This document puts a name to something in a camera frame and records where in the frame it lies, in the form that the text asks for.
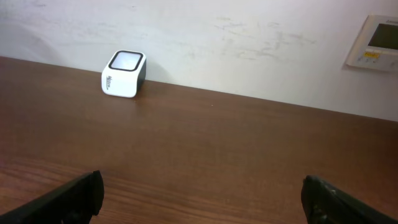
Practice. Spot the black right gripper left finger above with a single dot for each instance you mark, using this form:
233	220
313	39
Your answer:
77	201

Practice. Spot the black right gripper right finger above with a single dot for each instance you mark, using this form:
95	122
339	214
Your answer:
323	203

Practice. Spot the white barcode scanner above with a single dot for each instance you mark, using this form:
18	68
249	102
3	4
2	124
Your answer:
124	74

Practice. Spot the beige wall control panel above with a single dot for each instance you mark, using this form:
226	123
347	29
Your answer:
375	47

